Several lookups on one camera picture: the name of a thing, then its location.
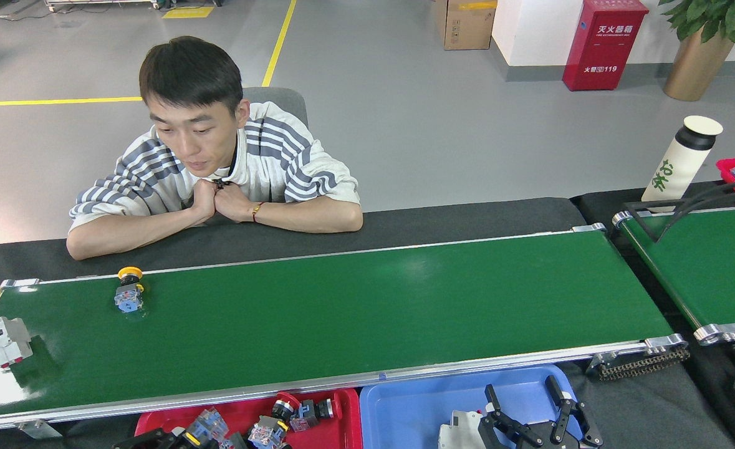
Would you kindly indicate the person's right hand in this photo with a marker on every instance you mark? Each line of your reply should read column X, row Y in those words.
column 204, row 201

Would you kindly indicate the cardboard box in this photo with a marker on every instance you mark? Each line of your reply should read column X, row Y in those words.
column 467, row 25

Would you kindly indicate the person's right forearm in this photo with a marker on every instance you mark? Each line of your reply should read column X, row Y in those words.
column 130, row 234

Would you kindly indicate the person's left forearm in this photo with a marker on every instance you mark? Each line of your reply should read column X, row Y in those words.
column 311, row 217

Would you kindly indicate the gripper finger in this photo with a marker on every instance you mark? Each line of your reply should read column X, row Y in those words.
column 149, row 439
column 557, row 390
column 492, row 399

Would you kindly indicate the white bottle black collar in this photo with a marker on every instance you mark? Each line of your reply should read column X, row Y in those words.
column 676, row 165

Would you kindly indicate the grey chair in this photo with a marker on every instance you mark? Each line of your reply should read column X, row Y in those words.
column 280, row 103

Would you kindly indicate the blue plastic tray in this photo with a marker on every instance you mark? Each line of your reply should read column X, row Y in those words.
column 404, row 418

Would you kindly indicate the green push button switch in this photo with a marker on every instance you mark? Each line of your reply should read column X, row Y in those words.
column 208, row 425

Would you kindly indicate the person's left hand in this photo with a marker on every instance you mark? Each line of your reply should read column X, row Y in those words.
column 235, row 204

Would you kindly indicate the red fire extinguisher cabinet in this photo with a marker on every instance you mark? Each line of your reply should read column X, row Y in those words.
column 604, row 47

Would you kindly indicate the green leafy plant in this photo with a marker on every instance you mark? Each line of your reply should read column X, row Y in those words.
column 716, row 15

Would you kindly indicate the black conveyor guide bracket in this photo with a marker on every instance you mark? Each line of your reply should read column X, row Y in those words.
column 643, row 222

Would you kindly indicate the white circuit breaker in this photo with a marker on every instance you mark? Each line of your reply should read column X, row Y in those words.
column 4, row 340
column 461, row 430

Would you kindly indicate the person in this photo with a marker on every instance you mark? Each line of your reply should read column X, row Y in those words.
column 267, row 162

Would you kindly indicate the yellow push button switch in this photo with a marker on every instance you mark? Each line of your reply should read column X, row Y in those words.
column 129, row 299

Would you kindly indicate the red plastic tray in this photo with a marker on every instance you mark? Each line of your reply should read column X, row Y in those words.
column 348, row 430

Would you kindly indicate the gold planter pot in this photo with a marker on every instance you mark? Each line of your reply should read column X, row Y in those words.
column 697, row 68

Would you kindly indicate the green conveyor belt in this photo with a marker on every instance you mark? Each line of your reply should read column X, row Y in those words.
column 710, row 268
column 373, row 312

